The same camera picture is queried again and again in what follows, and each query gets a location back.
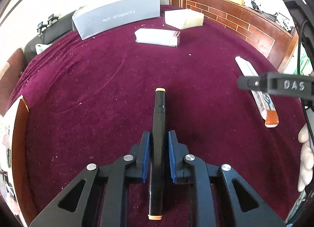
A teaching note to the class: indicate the grey red striped carton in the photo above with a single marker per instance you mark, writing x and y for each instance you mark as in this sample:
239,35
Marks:
160,37

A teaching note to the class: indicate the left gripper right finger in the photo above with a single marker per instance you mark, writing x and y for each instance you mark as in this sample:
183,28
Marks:
177,153

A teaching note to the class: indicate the right white gloved hand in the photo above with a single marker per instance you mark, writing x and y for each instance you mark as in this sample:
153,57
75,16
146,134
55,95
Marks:
306,159

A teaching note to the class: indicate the black marker peach caps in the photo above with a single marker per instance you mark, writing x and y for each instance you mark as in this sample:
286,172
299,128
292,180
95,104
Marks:
156,184

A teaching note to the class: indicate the long white ointment box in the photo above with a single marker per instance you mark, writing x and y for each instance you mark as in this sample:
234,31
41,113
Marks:
263,100

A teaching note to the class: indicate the black leather sofa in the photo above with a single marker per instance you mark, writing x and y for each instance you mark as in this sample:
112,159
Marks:
59,29

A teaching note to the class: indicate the maroon armchair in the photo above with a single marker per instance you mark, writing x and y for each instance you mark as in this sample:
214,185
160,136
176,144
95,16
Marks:
10,74

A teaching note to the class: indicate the black camera clamps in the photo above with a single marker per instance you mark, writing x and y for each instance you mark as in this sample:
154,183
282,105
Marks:
42,26

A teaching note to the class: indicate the brown wooden cabinet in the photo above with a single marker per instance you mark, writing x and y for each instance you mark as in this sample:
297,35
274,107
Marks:
268,37

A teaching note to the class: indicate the white plastic bag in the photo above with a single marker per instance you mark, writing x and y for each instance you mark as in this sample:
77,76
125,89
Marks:
39,48

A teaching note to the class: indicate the maroon velvet table cloth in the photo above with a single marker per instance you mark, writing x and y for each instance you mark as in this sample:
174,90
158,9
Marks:
90,102

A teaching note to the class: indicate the white gold tray box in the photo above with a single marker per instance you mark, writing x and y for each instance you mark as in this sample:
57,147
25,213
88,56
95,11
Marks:
15,189

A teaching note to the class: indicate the grey shoe box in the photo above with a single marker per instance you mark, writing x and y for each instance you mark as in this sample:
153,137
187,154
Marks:
94,19

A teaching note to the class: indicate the small cream cardboard box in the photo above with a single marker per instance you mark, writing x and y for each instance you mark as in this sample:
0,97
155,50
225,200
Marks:
183,18

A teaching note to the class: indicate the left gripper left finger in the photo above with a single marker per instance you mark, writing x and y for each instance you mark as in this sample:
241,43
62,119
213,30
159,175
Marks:
141,153

